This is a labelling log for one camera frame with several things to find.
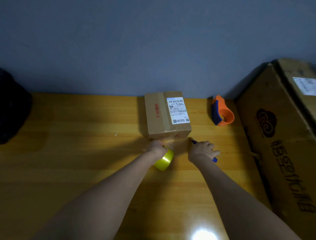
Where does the person's right hand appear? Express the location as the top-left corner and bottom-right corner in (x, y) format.
(188, 140), (221, 164)

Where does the person's left hand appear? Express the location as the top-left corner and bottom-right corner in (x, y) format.
(145, 140), (169, 161)

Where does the blue utility knife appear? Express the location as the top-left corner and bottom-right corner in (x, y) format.
(191, 139), (218, 163)

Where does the yellow tape roll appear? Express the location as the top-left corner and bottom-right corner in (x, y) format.
(154, 148), (174, 172)

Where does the person's left forearm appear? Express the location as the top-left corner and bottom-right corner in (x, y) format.
(30, 151), (158, 240)

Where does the person's right forearm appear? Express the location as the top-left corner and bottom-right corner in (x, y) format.
(192, 159), (302, 240)

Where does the small cardboard box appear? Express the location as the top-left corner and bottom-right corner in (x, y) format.
(144, 91), (192, 141)

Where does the white shipping label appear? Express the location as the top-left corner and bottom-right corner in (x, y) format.
(166, 97), (190, 125)

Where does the orange blue tape dispenser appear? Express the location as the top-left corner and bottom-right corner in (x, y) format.
(211, 95), (235, 127)

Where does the large printed cardboard box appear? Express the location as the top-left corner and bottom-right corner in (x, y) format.
(235, 58), (316, 240)

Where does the white label on large box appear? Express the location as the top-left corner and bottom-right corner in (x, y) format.
(292, 77), (316, 96)

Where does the black bag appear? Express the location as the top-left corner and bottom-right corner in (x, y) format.
(0, 68), (32, 145)

